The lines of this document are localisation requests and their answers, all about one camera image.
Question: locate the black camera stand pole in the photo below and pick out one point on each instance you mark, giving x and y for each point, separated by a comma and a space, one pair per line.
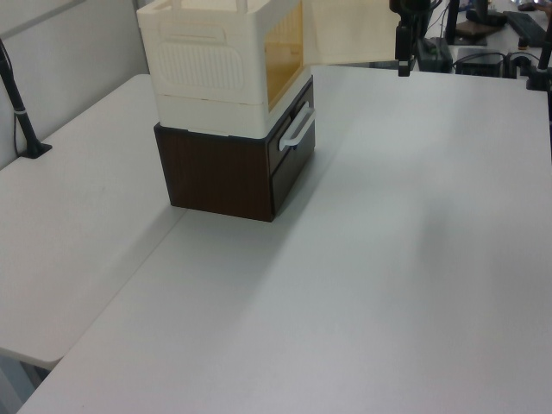
19, 112

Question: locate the black round monitor base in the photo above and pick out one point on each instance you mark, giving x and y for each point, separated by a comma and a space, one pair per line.
485, 15

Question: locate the black device with green stripe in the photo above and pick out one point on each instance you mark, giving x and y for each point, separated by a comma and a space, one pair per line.
435, 54

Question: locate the black rectangular electronics box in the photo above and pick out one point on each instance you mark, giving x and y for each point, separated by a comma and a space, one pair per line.
478, 62

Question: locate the brown monitor stand base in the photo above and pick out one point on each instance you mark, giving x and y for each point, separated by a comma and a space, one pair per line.
472, 32

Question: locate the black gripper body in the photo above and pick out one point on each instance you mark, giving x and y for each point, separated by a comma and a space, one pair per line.
409, 8

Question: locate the black keyboard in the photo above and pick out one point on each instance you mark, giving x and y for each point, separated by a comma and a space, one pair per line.
526, 26

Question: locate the dark brown plain drawer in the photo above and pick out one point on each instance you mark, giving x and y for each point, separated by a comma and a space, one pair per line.
293, 177

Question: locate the black table clamp stand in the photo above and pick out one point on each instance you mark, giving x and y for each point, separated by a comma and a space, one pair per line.
539, 69

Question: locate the translucent cream cabinet door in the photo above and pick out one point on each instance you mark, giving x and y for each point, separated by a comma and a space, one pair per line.
349, 30

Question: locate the dark computer mouse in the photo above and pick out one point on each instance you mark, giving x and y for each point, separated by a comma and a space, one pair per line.
527, 6

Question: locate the dark brown drawer cabinet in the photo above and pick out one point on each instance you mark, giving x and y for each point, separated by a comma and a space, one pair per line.
215, 172

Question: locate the cream plastic cabinet box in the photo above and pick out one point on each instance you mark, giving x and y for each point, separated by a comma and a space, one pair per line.
202, 64

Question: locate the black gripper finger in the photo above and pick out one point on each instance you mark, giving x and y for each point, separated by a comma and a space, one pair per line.
403, 47

